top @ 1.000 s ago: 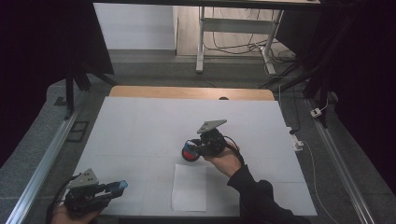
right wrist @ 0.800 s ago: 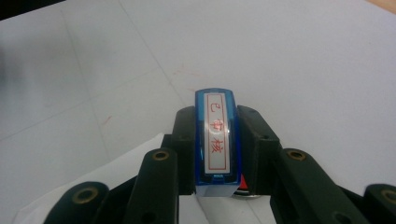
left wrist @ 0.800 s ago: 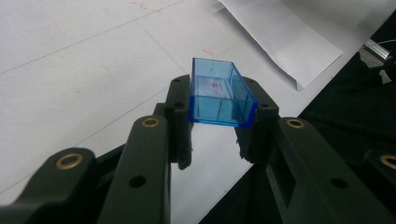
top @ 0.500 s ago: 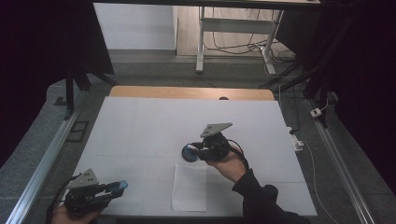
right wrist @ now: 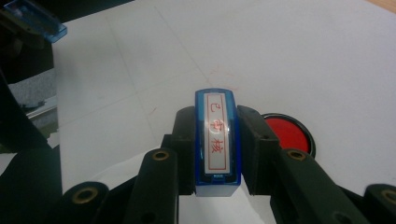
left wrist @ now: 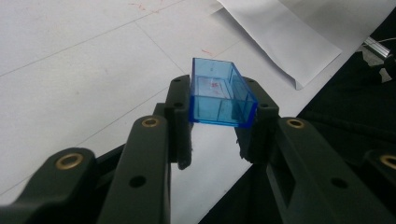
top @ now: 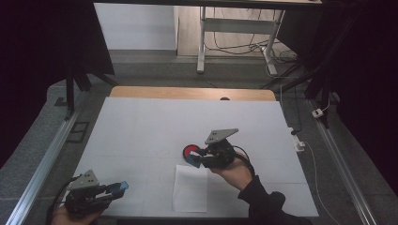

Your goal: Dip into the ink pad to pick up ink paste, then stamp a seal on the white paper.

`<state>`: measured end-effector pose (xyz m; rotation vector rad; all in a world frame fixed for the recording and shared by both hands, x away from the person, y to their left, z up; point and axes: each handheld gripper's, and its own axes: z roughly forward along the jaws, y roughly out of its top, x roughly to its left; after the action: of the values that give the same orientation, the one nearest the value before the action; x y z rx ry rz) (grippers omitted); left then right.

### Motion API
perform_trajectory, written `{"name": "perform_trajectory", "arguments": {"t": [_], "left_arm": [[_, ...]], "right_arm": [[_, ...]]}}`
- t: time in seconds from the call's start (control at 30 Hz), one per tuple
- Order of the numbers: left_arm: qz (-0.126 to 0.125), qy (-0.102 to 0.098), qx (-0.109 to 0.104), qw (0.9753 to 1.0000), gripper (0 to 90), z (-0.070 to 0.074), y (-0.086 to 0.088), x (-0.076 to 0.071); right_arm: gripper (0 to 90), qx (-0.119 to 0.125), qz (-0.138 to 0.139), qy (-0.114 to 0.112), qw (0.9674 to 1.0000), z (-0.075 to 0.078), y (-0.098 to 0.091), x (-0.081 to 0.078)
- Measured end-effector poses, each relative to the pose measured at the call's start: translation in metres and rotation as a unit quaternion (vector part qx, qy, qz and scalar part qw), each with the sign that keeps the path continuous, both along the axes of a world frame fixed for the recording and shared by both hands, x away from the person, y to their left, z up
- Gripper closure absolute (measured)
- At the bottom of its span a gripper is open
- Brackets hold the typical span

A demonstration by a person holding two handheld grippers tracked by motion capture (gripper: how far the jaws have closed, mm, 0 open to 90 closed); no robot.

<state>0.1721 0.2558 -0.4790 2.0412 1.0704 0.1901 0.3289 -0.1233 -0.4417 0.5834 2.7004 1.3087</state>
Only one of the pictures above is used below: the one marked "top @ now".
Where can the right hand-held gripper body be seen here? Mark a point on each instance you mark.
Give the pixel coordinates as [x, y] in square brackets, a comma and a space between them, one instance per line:
[219, 150]

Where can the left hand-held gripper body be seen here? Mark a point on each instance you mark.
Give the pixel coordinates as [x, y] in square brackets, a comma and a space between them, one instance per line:
[83, 195]

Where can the blue stamp cap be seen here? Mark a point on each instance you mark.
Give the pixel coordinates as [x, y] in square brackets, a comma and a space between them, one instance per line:
[121, 186]

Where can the round red ink pad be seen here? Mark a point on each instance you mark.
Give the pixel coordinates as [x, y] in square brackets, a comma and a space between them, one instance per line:
[189, 150]

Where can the person's right hand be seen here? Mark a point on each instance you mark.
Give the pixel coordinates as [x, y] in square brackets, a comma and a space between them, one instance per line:
[233, 175]

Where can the person's left hand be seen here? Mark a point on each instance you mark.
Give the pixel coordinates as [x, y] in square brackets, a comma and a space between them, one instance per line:
[64, 218]

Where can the white paper sheet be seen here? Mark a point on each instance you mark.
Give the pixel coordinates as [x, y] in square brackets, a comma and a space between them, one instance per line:
[190, 190]

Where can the white table cover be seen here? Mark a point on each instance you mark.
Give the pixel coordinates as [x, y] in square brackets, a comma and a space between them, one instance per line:
[150, 125]

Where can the black metal stand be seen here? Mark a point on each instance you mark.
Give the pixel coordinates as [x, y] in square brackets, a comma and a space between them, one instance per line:
[319, 75]
[70, 90]

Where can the small white adapter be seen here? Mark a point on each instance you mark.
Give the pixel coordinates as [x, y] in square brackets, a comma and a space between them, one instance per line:
[317, 113]

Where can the black curtain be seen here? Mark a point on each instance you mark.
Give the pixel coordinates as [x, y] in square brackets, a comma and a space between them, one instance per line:
[369, 78]
[37, 62]

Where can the aluminium rail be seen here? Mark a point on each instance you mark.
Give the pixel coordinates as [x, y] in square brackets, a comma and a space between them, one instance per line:
[344, 168]
[43, 168]

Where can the black rectangular floor frame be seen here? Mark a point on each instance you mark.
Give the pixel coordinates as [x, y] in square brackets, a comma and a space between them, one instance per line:
[78, 132]

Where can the white metal desk frame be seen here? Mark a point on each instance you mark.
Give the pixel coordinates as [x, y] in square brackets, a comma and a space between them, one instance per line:
[237, 25]

